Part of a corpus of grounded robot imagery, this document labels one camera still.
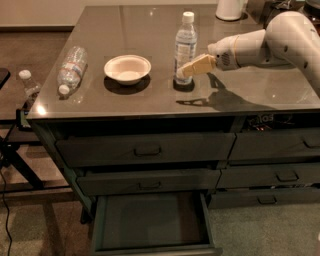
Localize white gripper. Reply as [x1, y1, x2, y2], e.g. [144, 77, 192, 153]
[176, 35, 239, 79]

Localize black power cable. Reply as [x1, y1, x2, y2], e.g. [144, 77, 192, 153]
[0, 166, 14, 256]

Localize small clear bottle white cap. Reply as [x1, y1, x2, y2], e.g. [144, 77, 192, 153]
[19, 70, 41, 106]

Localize top left grey drawer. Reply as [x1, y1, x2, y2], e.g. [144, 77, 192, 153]
[56, 132, 235, 167]

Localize snack bag in drawer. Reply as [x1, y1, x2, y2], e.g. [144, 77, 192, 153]
[245, 114, 294, 131]

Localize middle right grey drawer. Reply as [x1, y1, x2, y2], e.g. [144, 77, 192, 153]
[217, 163, 320, 189]

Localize blue label plastic water bottle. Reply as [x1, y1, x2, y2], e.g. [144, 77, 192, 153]
[174, 11, 197, 85]

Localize glass jar of snacks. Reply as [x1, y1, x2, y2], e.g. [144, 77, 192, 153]
[304, 0, 320, 17]

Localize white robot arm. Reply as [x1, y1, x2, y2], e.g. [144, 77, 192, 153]
[176, 11, 320, 96]

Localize middle left grey drawer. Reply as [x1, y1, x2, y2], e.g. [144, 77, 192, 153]
[77, 168, 220, 196]

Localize bottom right grey drawer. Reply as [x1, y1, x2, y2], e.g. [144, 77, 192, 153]
[208, 187, 320, 209]

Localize white paper bowl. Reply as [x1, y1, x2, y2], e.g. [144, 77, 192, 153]
[104, 55, 151, 85]

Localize open bottom left drawer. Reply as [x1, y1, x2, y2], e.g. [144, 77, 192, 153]
[90, 192, 223, 256]

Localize black side table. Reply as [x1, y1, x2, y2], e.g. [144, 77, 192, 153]
[0, 67, 73, 194]

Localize grey drawer cabinet frame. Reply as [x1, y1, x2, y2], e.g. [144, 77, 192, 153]
[32, 113, 320, 212]

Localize white cylindrical container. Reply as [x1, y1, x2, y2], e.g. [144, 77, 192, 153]
[215, 0, 244, 21]

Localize clear crushed plastic bottle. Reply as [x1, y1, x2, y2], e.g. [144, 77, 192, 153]
[57, 46, 87, 97]

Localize grey drawer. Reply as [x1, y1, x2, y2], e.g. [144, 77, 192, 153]
[208, 187, 320, 209]
[229, 128, 320, 161]
[77, 168, 220, 196]
[217, 163, 320, 189]
[56, 132, 235, 167]

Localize top right grey drawer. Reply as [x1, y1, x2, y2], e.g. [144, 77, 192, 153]
[229, 128, 320, 161]

